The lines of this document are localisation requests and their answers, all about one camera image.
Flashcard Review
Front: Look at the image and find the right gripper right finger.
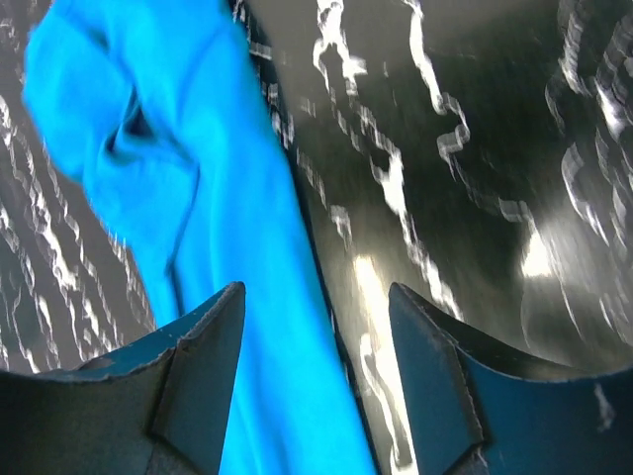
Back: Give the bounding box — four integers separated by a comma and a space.
389, 283, 632, 474

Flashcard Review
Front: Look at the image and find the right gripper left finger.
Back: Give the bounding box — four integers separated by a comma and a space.
1, 282, 245, 474

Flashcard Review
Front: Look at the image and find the blue t shirt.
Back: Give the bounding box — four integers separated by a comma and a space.
24, 1, 375, 474

